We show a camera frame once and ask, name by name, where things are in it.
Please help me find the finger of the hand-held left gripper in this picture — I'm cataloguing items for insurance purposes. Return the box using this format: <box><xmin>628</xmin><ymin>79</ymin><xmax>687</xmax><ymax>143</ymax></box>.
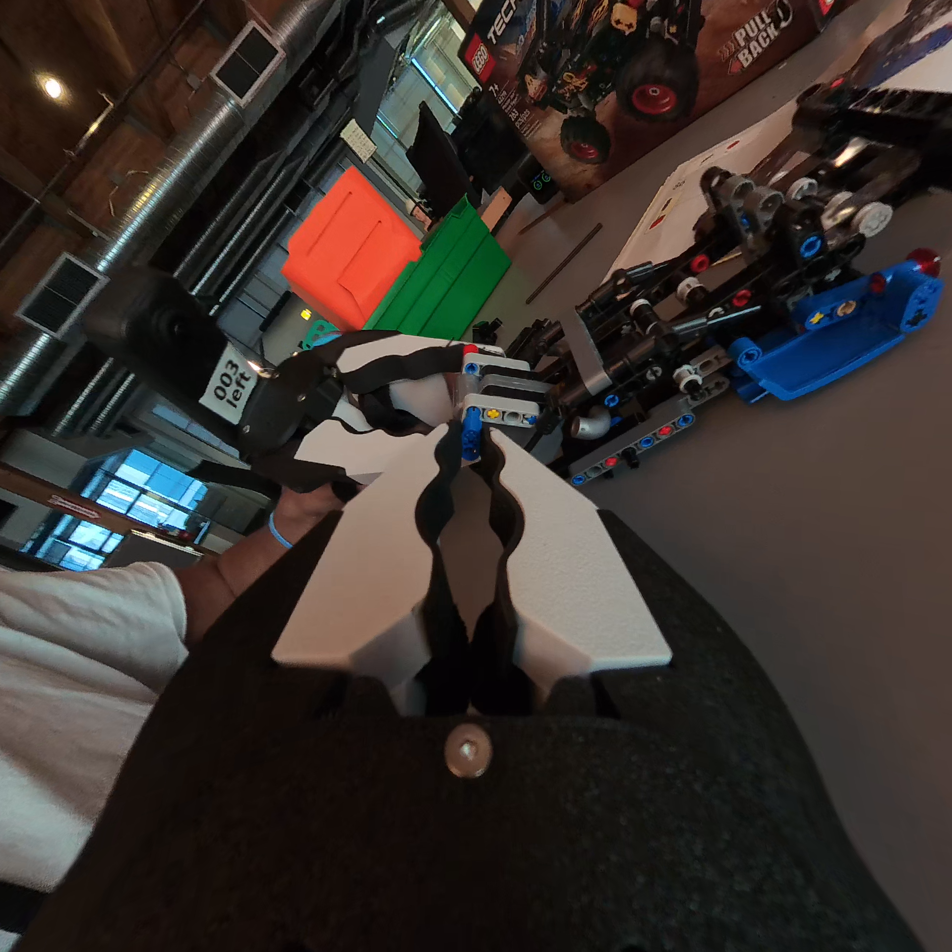
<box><xmin>334</xmin><ymin>330</ymin><xmax>509</xmax><ymax>394</ymax></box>
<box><xmin>292</xmin><ymin>418</ymin><xmax>449</xmax><ymax>489</ymax></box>

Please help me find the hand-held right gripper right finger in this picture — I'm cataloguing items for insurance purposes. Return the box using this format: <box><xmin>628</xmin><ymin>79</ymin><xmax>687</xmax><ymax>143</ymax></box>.
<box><xmin>475</xmin><ymin>431</ymin><xmax>674</xmax><ymax>713</ymax></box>

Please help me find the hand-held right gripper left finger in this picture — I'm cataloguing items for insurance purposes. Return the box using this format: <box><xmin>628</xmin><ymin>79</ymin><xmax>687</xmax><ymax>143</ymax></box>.
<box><xmin>271</xmin><ymin>423</ymin><xmax>466</xmax><ymax>716</ymax></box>

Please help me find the black and blue lego vehicle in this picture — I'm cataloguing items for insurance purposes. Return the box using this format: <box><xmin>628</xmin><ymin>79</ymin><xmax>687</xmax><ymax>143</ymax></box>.
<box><xmin>457</xmin><ymin>83</ymin><xmax>952</xmax><ymax>487</ymax></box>

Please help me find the lego instruction booklet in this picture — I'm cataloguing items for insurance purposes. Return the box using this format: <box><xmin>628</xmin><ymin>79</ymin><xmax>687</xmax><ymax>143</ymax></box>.
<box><xmin>606</xmin><ymin>45</ymin><xmax>952</xmax><ymax>280</ymax></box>

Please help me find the person's left forearm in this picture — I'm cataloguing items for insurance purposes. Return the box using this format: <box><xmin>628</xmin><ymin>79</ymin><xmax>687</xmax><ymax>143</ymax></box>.
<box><xmin>186</xmin><ymin>521</ymin><xmax>329</xmax><ymax>645</ymax></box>

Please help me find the long black lego axle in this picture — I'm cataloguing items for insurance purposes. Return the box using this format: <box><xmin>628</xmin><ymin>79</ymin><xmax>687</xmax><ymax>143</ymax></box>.
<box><xmin>525</xmin><ymin>222</ymin><xmax>604</xmax><ymax>306</ymax></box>

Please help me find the lego set box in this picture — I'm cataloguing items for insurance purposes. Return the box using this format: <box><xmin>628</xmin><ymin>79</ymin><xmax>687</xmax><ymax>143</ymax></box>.
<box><xmin>457</xmin><ymin>0</ymin><xmax>819</xmax><ymax>206</ymax></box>

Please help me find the person's left hand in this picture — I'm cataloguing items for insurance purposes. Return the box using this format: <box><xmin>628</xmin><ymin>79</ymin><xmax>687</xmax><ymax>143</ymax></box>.
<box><xmin>271</xmin><ymin>491</ymin><xmax>351</xmax><ymax>549</ymax></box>

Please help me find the green plastic bin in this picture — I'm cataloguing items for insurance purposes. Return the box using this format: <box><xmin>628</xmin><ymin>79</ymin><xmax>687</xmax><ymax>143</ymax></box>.
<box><xmin>363</xmin><ymin>194</ymin><xmax>513</xmax><ymax>339</ymax></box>

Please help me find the orange plastic container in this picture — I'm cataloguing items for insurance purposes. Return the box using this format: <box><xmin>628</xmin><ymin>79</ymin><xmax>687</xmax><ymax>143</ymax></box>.
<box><xmin>282</xmin><ymin>165</ymin><xmax>421</xmax><ymax>332</ymax></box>

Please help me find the brown wooden stick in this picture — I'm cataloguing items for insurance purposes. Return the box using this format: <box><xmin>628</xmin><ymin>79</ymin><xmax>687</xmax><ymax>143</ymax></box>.
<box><xmin>518</xmin><ymin>199</ymin><xmax>575</xmax><ymax>235</ymax></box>

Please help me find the black monitor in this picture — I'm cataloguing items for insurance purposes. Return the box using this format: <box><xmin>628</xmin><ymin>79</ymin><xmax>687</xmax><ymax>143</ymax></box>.
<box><xmin>405</xmin><ymin>101</ymin><xmax>473</xmax><ymax>212</ymax></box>

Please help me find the dark device with green lights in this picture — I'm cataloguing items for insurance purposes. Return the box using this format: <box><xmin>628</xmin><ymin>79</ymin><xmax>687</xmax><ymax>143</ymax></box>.
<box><xmin>517</xmin><ymin>156</ymin><xmax>555</xmax><ymax>206</ymax></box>

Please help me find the white air vent grille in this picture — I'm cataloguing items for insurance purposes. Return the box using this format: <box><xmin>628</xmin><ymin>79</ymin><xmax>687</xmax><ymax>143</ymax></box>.
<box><xmin>15</xmin><ymin>253</ymin><xmax>109</xmax><ymax>339</ymax></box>
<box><xmin>209</xmin><ymin>21</ymin><xmax>287</xmax><ymax>101</ymax></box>

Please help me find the person's white shirt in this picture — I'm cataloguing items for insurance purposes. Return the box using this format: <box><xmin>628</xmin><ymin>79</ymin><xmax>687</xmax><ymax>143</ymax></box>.
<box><xmin>0</xmin><ymin>562</ymin><xmax>191</xmax><ymax>894</ymax></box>

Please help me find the silver ventilation duct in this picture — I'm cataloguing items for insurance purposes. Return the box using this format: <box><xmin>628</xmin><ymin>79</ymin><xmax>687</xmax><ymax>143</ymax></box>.
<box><xmin>0</xmin><ymin>0</ymin><xmax>351</xmax><ymax>418</ymax></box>

